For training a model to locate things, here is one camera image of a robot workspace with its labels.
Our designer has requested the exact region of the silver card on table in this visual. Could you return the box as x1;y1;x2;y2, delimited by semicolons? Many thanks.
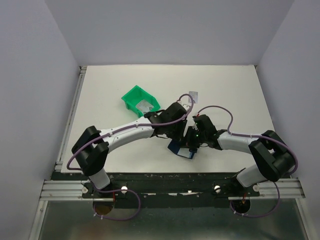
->
188;91;199;104

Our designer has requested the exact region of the aluminium table edge rail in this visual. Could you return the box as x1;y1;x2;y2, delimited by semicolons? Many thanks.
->
53;66;87;172

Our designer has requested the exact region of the grey striped credit card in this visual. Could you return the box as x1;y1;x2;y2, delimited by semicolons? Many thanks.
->
177;148;193;159

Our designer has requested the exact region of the aluminium front frame rail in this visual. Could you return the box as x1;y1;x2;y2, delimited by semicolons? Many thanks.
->
27;178;96;240

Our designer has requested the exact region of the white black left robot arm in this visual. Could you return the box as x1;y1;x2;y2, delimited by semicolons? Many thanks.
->
71;102;190;198

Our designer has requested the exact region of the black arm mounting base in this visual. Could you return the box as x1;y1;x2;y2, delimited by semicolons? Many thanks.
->
82;172;260;209

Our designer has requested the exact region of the blue leather card holder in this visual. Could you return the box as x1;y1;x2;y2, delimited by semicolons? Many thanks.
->
167;140;198;160

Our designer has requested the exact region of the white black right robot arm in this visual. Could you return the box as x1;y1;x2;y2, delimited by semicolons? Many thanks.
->
181;114;296;196

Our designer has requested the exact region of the green plastic bin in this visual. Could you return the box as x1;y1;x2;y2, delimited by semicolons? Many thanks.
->
121;85;161;118

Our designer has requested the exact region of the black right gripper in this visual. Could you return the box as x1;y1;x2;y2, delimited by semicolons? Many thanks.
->
179;125;207;149

